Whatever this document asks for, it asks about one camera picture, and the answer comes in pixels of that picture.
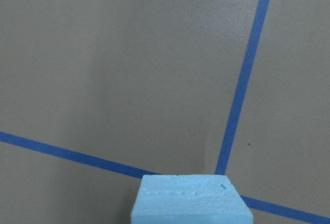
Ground light blue foam block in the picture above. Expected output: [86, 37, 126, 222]
[130, 175, 254, 224]

